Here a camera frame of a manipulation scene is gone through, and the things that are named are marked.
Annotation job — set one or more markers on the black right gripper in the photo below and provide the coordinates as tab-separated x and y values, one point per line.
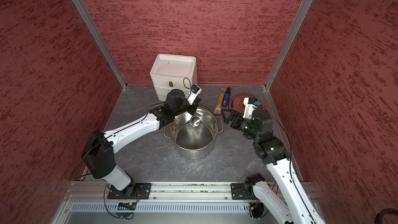
237	116

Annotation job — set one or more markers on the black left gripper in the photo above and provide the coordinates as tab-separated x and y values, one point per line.
193	107

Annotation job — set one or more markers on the stainless steel pot lid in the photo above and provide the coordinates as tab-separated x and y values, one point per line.
236	102

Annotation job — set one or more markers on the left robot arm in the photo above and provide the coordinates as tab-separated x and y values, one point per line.
101	147

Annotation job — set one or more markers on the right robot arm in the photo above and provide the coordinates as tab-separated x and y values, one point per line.
294	207

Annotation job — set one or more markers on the blue black stapler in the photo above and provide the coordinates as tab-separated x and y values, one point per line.
226	98

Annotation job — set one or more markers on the white three-drawer organizer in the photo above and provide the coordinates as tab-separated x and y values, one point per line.
173	72

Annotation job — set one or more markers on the small green circuit board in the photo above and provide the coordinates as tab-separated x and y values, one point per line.
126	206

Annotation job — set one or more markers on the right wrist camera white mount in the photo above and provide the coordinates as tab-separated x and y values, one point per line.
251	104

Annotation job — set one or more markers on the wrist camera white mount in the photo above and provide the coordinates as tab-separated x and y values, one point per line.
194	92
251	104

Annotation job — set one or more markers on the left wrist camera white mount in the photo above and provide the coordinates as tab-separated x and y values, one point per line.
194	92

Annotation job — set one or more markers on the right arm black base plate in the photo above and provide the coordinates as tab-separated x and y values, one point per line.
242	191

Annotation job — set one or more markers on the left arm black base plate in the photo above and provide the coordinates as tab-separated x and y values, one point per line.
135	191

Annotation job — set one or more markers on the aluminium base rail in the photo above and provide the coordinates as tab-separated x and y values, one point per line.
89	200

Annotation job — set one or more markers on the aluminium corner post left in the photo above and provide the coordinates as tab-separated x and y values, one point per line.
82	10

